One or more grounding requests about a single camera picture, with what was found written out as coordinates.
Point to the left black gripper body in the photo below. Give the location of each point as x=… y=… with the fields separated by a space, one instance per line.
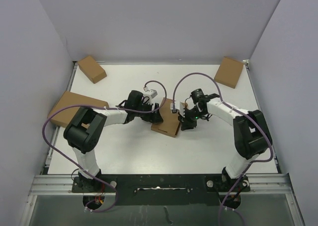
x=147 y=116

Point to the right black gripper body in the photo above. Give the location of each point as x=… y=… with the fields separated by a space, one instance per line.
x=190 y=117

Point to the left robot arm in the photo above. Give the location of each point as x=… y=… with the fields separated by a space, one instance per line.
x=84 y=130

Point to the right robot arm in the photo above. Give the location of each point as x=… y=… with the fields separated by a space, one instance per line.
x=251 y=134

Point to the small folded cardboard box left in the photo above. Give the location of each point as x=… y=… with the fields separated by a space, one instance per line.
x=92 y=69

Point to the large folded cardboard box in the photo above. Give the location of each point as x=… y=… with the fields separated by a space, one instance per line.
x=68 y=98

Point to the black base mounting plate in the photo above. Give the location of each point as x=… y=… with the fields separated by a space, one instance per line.
x=162 y=190

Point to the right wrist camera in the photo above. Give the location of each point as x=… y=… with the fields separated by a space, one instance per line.
x=178 y=107

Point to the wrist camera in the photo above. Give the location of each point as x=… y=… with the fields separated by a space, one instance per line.
x=178 y=107
x=149 y=94

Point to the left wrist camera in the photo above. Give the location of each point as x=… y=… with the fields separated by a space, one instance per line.
x=149 y=94

